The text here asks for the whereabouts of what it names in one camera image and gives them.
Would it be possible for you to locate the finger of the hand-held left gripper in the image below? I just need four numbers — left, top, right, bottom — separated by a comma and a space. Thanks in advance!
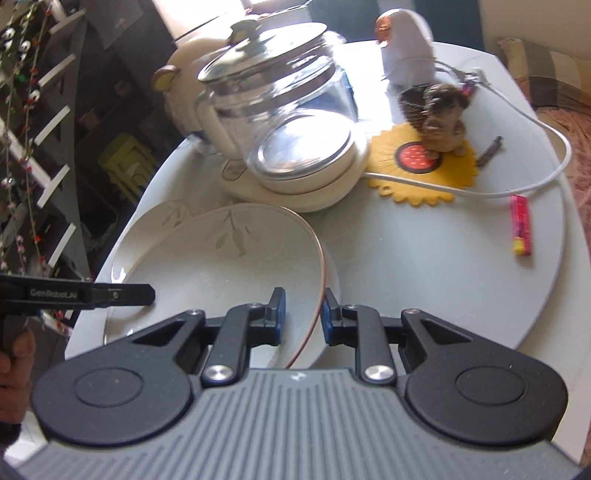
90, 283, 156, 309

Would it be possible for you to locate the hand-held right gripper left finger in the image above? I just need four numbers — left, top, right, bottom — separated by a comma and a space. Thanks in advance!
131, 287, 287, 387

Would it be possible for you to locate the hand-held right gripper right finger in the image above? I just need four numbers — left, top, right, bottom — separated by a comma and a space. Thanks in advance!
321, 287, 472, 385

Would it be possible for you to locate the white plate grey leaf print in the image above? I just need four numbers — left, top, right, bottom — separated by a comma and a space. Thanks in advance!
105, 199, 345, 370

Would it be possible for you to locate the white plate copper rim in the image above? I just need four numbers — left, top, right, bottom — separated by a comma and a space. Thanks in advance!
117, 205, 329, 370

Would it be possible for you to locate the person's left hand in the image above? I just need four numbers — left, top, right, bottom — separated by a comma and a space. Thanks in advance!
0, 330, 37, 423

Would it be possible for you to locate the grey round turntable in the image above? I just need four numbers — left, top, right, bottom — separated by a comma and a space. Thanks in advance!
65, 39, 570, 370

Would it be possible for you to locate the green plastic stool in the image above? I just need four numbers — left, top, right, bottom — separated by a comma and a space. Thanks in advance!
98, 133, 158, 204

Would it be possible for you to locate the cream kettle base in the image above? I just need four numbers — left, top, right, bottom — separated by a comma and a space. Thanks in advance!
218, 131, 372, 214

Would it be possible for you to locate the yellow scalloped mat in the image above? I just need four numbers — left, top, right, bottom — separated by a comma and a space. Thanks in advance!
365, 122, 481, 206

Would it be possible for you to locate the beige bear-shaped cooker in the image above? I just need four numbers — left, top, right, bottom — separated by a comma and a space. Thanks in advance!
154, 34, 259, 153

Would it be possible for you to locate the red and yellow packet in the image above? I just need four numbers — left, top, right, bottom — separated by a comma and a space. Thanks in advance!
510, 195, 533, 256

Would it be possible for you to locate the glass kettle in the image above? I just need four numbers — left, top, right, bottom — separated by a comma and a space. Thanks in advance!
194, 18, 361, 178

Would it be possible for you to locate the dark woven basket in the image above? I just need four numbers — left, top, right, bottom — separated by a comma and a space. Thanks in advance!
398, 87, 432, 136

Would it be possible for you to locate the white ladder shelf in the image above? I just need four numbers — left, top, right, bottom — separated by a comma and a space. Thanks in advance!
0, 0, 88, 324

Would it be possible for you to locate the brown figurine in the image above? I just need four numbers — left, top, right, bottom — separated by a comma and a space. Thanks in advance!
421, 84, 468, 158

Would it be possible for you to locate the dark hair clip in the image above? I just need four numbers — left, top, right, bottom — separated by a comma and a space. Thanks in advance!
476, 135, 504, 167

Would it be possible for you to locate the white rounded appliance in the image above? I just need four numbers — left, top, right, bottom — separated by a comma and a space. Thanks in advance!
374, 8, 437, 88

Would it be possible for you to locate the pink blanket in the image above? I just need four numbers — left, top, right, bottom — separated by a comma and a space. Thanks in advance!
536, 104, 591, 232

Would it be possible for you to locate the dark dining chair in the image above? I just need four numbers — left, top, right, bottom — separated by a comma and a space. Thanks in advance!
434, 0, 485, 51

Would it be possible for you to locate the checked pillow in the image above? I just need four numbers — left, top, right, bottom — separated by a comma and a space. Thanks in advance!
496, 37, 591, 109

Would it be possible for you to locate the white power cable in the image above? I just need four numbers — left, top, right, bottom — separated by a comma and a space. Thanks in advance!
362, 65, 573, 199

